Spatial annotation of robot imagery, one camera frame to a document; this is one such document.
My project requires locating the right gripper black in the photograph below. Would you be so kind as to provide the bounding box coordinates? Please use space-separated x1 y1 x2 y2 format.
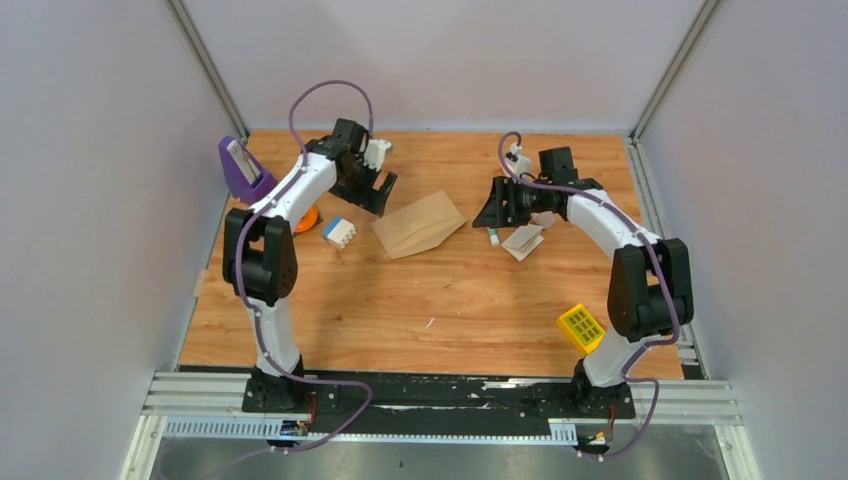
472 177 551 230

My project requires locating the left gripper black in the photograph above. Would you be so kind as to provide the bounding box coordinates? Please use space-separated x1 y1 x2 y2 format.
329 157 395 218

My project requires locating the beige letter paper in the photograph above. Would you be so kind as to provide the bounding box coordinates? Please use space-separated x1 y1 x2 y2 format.
501 225 544 262

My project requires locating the brown paper envelope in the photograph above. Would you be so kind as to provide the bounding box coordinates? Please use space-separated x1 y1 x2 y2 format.
371 190 466 259

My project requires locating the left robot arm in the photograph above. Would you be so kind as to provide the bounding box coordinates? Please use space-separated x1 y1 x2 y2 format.
222 118 397 413

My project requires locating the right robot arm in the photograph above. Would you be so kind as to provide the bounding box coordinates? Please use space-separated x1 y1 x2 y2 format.
473 143 694 418

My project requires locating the green white glue stick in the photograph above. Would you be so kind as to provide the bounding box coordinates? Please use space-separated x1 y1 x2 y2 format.
487 228 500 246

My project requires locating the blue white toy block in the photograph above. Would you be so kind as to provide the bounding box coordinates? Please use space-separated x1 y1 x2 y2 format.
321 216 357 249

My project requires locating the pink cylindrical tube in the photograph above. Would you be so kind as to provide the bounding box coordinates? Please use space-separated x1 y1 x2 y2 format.
531 211 556 230

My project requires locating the purple holder stand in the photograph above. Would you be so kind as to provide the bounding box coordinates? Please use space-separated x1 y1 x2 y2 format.
218 136 278 205

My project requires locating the yellow toy block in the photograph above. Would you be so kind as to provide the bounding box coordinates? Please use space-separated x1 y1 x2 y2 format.
555 304 606 356

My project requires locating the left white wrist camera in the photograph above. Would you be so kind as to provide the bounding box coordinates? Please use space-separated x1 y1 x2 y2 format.
363 138 393 171

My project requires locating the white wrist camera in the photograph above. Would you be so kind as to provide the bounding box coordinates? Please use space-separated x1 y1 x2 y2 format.
504 153 533 177
363 138 393 171

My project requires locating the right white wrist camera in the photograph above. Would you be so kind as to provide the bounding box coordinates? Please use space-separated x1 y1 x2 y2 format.
504 153 533 177

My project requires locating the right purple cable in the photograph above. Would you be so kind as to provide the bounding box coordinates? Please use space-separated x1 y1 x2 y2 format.
498 131 682 462

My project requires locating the purple cable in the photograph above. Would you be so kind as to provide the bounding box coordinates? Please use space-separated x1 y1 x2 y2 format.
233 79 376 455
498 131 682 462

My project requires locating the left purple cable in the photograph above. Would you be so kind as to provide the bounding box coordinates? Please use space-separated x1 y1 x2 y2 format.
233 79 376 455

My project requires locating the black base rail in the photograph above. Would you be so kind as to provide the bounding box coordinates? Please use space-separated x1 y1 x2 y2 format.
241 369 636 437

